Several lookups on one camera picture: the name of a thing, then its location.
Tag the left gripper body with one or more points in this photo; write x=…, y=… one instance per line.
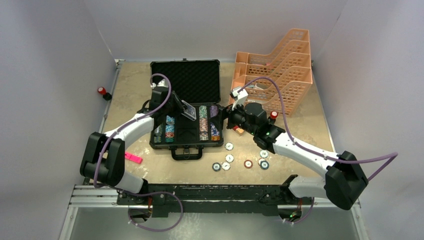
x=173, y=108

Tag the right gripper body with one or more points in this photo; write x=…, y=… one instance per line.
x=236, y=117

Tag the blue playing card deck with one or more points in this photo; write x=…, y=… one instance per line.
x=189, y=111

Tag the red gold card deck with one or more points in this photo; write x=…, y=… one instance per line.
x=238, y=130

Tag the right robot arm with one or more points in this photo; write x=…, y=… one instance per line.
x=341, y=179

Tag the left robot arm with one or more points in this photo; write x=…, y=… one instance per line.
x=103, y=160

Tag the black poker set case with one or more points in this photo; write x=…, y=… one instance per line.
x=184, y=125

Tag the white poker chip upper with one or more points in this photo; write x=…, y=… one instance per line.
x=229, y=146

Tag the white poker chip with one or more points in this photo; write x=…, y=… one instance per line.
x=264, y=154
x=225, y=166
x=229, y=146
x=229, y=158

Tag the red black stamp on table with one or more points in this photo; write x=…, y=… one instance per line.
x=272, y=117

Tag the white poker chip middle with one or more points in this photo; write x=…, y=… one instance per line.
x=229, y=158

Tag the white poker chip right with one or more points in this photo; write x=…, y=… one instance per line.
x=264, y=154

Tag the red poker chip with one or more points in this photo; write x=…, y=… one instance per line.
x=248, y=164

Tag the white poker chip lower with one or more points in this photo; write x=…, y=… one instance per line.
x=225, y=166

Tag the dark green poker chip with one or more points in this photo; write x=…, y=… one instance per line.
x=216, y=166

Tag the teal poker chip right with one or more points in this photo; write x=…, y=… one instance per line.
x=264, y=164

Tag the pink highlighter marker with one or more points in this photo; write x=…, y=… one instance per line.
x=133, y=158

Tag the red emergency button left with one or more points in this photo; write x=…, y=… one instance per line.
x=105, y=95

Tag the orange plastic file tray rack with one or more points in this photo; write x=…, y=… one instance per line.
x=278, y=80

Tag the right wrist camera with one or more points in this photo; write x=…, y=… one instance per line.
x=239, y=95

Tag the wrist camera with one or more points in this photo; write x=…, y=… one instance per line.
x=239, y=95
x=161, y=83

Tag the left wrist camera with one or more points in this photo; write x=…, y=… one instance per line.
x=161, y=83

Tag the black base frame rail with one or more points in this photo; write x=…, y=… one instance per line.
x=268, y=200

